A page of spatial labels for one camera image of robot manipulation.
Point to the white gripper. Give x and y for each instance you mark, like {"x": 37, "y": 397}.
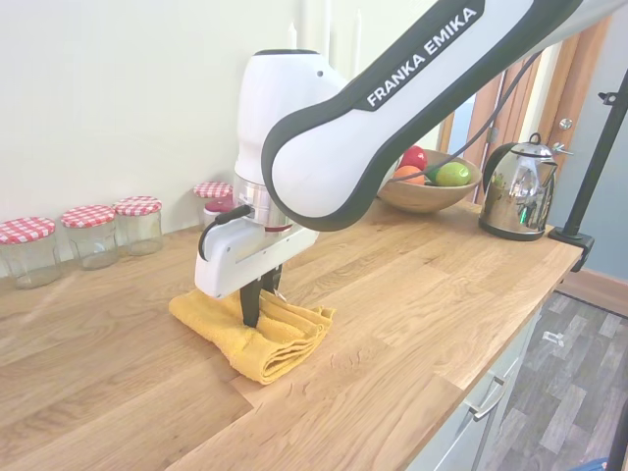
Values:
{"x": 235, "y": 265}

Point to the yellow towel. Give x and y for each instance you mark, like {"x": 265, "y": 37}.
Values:
{"x": 275, "y": 343}

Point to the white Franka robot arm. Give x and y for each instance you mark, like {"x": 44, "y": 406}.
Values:
{"x": 319, "y": 172}

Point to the glass jar red checkered lid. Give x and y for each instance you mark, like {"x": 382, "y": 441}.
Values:
{"x": 90, "y": 240}
{"x": 139, "y": 230}
{"x": 206, "y": 196}
{"x": 29, "y": 255}

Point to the orange fruit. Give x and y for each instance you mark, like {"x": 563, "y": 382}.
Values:
{"x": 408, "y": 175}

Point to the wooden fruit bowl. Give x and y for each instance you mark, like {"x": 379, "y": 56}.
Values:
{"x": 427, "y": 198}

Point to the red apple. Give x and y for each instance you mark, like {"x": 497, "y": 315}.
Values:
{"x": 414, "y": 157}

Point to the green apple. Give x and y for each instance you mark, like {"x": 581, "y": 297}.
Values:
{"x": 454, "y": 174}

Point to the white kitchen cabinet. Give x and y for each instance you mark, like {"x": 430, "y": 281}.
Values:
{"x": 471, "y": 441}

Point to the stainless steel kettle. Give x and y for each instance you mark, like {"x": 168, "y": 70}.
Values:
{"x": 517, "y": 196}

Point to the small white floor object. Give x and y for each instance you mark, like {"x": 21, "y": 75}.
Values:
{"x": 553, "y": 337}

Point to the silver door lock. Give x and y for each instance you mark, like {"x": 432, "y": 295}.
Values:
{"x": 567, "y": 123}

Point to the brown wooden door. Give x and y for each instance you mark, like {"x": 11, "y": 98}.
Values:
{"x": 564, "y": 98}

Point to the black stand pole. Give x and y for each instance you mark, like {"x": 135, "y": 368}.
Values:
{"x": 598, "y": 147}

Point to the white red wrist mount piece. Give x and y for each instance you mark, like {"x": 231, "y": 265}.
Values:
{"x": 216, "y": 211}

